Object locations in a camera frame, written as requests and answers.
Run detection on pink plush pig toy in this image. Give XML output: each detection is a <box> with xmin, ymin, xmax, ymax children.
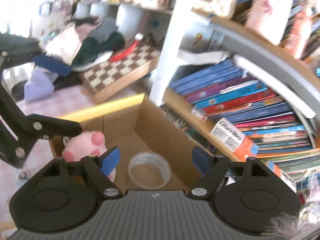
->
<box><xmin>62</xmin><ymin>131</ymin><xmax>116</xmax><ymax>182</ymax></box>

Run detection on white tape roll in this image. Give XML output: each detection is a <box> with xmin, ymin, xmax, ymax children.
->
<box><xmin>127</xmin><ymin>152</ymin><xmax>171</xmax><ymax>190</ymax></box>

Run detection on orange white medicine box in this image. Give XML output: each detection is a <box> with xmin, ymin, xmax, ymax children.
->
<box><xmin>210</xmin><ymin>118</ymin><xmax>258</xmax><ymax>161</ymax></box>

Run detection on pile of clothes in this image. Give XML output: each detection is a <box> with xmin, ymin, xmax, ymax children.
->
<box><xmin>24</xmin><ymin>18</ymin><xmax>125</xmax><ymax>102</ymax></box>

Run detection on yellow cardboard box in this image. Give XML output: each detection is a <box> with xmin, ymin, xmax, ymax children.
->
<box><xmin>62</xmin><ymin>94</ymin><xmax>202</xmax><ymax>192</ymax></box>

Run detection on wooden chess board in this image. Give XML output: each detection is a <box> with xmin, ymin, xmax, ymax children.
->
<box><xmin>81</xmin><ymin>43</ymin><xmax>161</xmax><ymax>104</ymax></box>

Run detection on row of leaning books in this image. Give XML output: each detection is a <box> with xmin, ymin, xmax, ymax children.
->
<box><xmin>164</xmin><ymin>59</ymin><xmax>316</xmax><ymax>155</ymax></box>

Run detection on pink cup on shelf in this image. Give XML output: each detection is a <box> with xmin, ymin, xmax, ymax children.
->
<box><xmin>245</xmin><ymin>0</ymin><xmax>293</xmax><ymax>45</ymax></box>

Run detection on white bookshelf frame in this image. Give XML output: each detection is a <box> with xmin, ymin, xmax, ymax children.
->
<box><xmin>75</xmin><ymin>0</ymin><xmax>320</xmax><ymax>156</ymax></box>

